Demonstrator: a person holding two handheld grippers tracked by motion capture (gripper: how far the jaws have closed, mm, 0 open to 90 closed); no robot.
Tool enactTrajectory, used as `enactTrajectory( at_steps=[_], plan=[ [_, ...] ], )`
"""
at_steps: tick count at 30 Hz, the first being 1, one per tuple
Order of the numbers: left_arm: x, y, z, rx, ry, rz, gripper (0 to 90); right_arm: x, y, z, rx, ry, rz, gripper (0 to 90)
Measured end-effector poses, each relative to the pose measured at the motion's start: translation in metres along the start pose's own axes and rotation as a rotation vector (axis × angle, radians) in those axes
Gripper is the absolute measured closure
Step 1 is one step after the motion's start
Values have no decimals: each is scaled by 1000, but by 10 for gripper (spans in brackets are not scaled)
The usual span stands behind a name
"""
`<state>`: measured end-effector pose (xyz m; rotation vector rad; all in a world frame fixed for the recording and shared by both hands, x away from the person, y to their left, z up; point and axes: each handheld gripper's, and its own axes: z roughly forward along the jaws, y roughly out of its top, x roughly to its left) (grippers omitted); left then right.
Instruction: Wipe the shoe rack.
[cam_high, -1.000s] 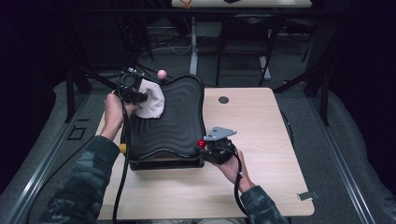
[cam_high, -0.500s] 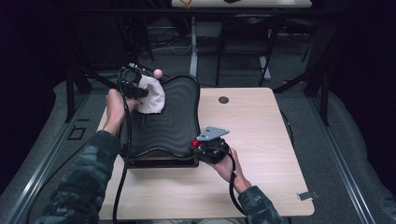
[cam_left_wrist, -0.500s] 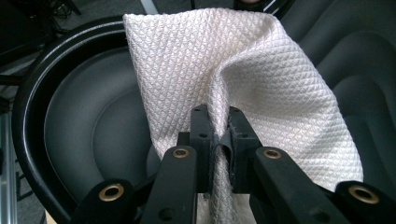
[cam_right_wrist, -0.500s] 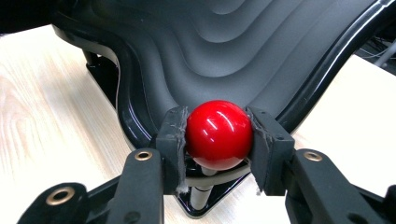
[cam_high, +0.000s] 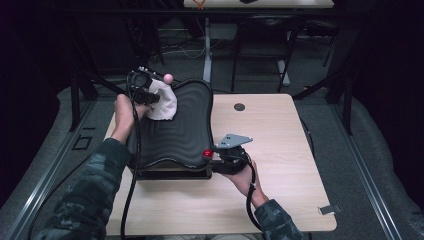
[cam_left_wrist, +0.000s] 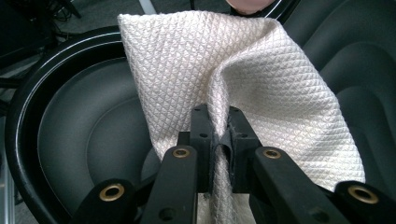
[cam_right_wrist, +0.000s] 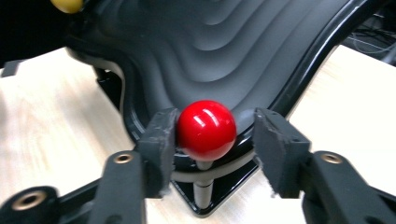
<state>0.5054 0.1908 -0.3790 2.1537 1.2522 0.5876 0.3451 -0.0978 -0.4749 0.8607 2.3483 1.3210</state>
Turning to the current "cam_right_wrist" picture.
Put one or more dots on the red ball knob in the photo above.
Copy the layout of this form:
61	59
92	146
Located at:
206	130

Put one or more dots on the grey tape piece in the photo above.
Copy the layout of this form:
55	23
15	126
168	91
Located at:
11	68

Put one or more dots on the black wavy tray stand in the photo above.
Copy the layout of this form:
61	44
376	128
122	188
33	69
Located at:
218	46

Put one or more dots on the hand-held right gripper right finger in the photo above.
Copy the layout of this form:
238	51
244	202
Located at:
280	149

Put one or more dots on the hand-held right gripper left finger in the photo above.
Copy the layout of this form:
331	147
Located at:
157	149

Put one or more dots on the yellow ball knob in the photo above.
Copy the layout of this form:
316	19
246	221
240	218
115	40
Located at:
67	5

